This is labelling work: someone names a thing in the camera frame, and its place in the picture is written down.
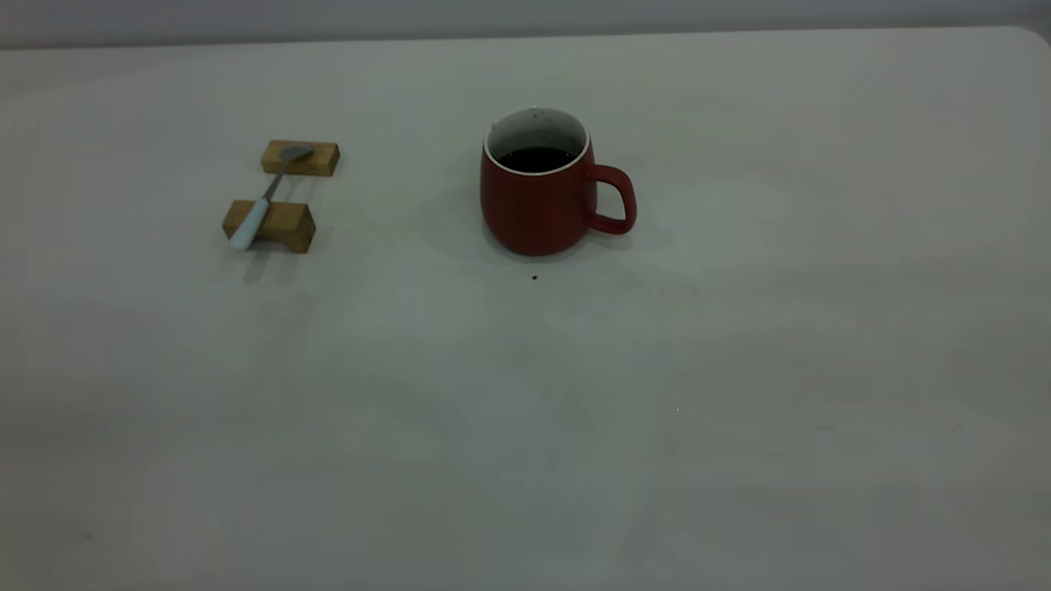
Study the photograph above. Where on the flat rectangular wooden block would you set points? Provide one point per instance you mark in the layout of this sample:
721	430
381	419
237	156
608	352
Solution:
320	160

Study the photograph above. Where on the red ceramic cup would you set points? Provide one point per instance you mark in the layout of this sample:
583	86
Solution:
534	209

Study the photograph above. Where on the thick wooden block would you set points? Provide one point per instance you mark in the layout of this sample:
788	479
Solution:
287	223

